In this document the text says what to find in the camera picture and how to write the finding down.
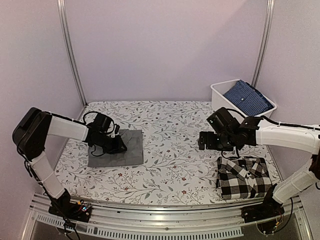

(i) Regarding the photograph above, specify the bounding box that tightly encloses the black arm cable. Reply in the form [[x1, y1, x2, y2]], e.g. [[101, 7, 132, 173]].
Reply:
[[221, 107, 320, 226], [81, 111, 118, 157]]

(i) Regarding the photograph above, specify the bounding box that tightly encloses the blue checked shirt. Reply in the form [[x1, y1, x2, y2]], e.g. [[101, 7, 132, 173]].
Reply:
[[223, 80, 274, 116]]

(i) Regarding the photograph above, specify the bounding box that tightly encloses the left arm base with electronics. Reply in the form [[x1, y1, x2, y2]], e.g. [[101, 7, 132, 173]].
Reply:
[[48, 193, 92, 223]]

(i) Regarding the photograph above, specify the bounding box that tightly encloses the left aluminium frame post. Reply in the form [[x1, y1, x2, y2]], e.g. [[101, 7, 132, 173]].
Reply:
[[56, 0, 88, 107]]

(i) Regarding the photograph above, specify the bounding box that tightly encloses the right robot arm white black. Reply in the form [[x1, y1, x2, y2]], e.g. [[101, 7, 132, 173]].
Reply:
[[198, 116, 320, 218]]

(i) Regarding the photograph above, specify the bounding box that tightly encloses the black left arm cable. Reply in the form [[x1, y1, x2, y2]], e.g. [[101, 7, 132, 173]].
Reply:
[[81, 111, 118, 157]]

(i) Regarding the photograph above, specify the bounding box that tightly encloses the white plastic bin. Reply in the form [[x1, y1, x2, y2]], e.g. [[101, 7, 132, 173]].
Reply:
[[210, 79, 277, 117]]

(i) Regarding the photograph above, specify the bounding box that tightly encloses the aluminium frame post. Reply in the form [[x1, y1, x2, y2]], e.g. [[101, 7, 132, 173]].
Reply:
[[252, 0, 275, 88], [56, 0, 88, 107]]

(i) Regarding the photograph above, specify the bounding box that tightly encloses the black white plaid shirt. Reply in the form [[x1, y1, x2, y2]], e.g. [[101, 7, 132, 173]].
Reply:
[[216, 156, 273, 200]]

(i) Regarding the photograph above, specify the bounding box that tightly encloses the floral patterned table cloth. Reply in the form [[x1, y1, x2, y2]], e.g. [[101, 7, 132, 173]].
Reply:
[[47, 100, 285, 206]]

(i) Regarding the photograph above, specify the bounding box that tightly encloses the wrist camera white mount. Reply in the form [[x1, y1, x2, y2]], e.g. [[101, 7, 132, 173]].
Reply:
[[110, 123, 120, 138], [206, 107, 240, 134]]

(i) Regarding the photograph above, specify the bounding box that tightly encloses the grey long sleeve shirt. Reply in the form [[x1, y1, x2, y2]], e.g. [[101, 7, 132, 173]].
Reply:
[[88, 129, 144, 168]]

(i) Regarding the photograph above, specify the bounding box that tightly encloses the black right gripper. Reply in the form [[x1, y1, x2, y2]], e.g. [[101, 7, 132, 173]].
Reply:
[[198, 131, 236, 152]]

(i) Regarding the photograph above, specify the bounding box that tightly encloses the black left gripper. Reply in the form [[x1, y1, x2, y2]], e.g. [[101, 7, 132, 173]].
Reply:
[[93, 132, 127, 155]]

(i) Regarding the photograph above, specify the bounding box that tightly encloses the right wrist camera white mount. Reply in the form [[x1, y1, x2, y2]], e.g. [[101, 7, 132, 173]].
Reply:
[[206, 107, 240, 134]]

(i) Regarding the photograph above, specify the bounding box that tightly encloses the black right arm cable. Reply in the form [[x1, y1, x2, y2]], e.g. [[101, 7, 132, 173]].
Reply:
[[221, 107, 320, 226]]

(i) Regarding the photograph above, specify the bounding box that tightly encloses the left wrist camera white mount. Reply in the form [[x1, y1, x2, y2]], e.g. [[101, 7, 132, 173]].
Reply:
[[110, 123, 120, 138]]

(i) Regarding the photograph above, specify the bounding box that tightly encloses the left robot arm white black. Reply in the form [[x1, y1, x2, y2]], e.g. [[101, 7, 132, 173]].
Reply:
[[12, 107, 127, 217]]

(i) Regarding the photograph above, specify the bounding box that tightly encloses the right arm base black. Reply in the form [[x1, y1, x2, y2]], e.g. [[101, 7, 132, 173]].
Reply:
[[241, 198, 294, 236]]

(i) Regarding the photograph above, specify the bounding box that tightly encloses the right aluminium frame post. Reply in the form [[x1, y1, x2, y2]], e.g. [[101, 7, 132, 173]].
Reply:
[[252, 0, 275, 88]]

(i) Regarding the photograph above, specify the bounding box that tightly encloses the aluminium front rail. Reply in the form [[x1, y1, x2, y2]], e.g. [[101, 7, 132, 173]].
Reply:
[[21, 193, 314, 240]]

